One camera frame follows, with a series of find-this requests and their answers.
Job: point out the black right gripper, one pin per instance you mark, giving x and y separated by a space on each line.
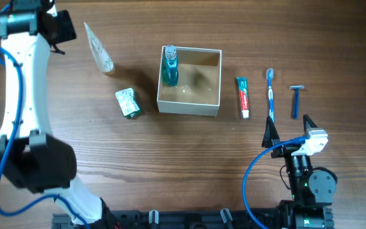
271 137

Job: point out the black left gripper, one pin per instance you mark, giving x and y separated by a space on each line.
68 30

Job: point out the white floral lotion tube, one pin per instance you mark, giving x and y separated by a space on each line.
102 59

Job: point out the teal mouthwash bottle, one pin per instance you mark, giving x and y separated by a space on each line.
170 66

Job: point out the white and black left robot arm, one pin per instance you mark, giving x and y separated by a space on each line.
30 156

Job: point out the blue disposable razor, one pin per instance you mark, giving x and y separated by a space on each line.
296 89

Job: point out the blue toothbrush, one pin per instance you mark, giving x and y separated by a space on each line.
269 77

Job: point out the colgate toothpaste tube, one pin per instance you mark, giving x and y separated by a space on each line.
243 93

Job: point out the white cardboard box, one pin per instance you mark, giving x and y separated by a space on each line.
199 85

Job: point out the green white soap packet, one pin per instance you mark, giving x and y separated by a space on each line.
128 103

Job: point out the black mounting rail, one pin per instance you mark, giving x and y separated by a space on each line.
225 218

